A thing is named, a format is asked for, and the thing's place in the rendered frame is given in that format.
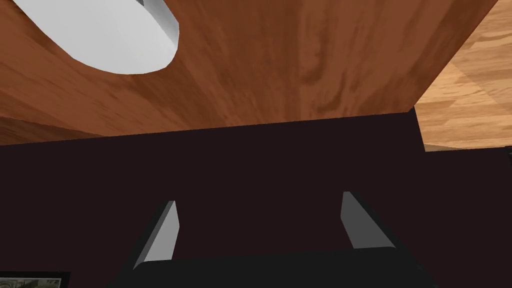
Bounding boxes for black framed wall picture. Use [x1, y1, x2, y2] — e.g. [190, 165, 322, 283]
[0, 272, 72, 288]

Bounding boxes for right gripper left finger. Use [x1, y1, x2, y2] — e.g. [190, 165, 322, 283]
[131, 200, 181, 270]

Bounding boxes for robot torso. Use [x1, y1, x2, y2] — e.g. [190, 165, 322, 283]
[11, 0, 181, 76]

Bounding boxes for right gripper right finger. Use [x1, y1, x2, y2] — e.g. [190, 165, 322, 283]
[339, 191, 398, 250]

